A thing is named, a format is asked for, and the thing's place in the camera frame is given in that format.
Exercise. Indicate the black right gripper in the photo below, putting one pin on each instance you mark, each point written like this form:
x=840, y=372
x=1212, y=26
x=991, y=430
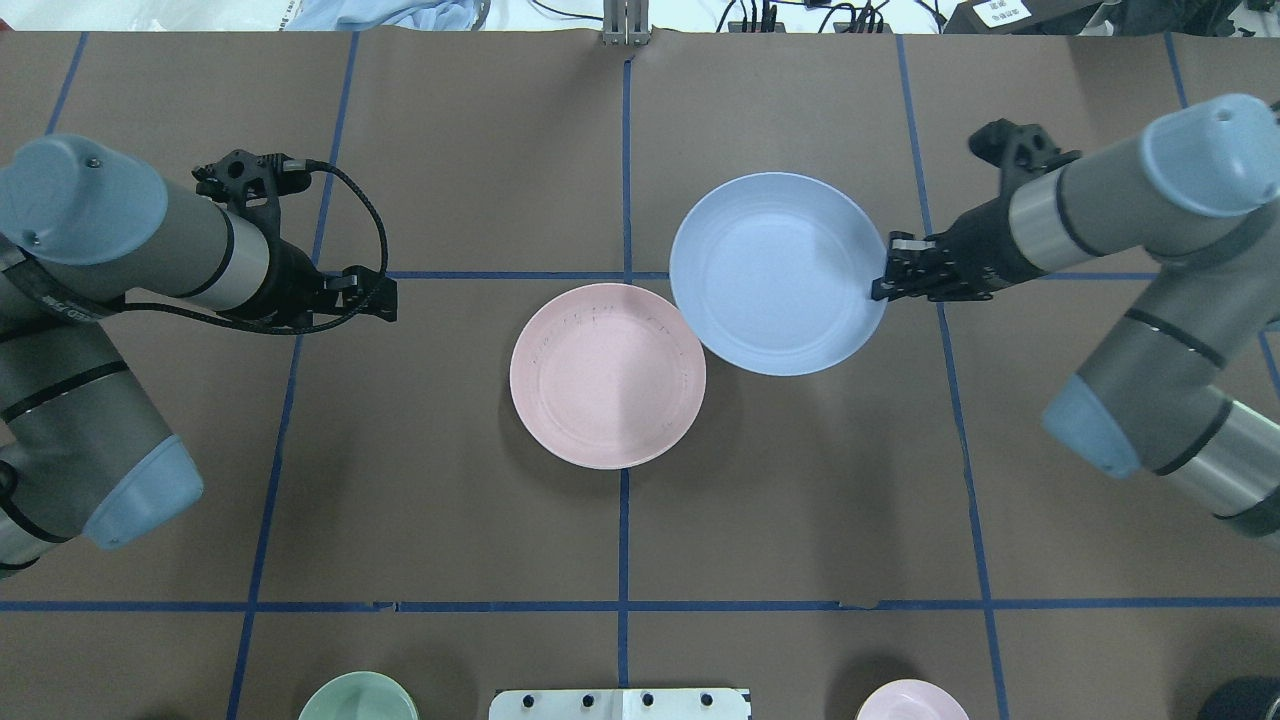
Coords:
x=978, y=251

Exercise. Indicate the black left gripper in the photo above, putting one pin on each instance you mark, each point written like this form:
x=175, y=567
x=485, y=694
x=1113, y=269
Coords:
x=291, y=282

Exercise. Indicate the light blue plate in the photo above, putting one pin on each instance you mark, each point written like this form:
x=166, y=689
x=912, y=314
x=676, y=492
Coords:
x=773, y=273

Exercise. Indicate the pink plate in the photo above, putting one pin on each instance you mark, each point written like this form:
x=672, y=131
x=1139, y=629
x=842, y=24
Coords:
x=607, y=376

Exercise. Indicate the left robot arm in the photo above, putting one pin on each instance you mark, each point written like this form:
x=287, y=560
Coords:
x=89, y=233

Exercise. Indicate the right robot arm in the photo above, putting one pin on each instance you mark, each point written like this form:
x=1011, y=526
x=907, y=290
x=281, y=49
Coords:
x=1196, y=190

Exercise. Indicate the black box with label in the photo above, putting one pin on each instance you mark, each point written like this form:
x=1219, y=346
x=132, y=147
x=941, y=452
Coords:
x=1065, y=18

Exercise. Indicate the light blue cloth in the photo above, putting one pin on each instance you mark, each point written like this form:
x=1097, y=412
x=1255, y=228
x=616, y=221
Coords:
x=356, y=16

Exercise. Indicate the green bowl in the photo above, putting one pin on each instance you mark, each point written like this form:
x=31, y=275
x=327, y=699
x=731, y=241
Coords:
x=360, y=695

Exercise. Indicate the pink bowl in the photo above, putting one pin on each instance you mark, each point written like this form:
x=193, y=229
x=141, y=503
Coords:
x=910, y=699

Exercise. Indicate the dark blue pot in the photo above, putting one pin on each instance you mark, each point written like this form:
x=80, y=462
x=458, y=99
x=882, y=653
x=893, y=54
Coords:
x=1246, y=697

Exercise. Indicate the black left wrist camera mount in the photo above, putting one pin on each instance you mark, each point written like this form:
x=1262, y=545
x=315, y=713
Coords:
x=246, y=181

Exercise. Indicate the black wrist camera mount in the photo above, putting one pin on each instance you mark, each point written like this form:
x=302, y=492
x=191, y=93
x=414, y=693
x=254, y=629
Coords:
x=1020, y=153
x=246, y=181

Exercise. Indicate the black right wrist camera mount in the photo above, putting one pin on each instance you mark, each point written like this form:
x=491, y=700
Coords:
x=1020, y=153

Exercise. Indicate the metal camera stand post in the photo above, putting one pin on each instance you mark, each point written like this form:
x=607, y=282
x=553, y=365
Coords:
x=626, y=23

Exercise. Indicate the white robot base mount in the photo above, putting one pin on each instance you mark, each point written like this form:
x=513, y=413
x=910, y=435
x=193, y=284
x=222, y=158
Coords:
x=621, y=703

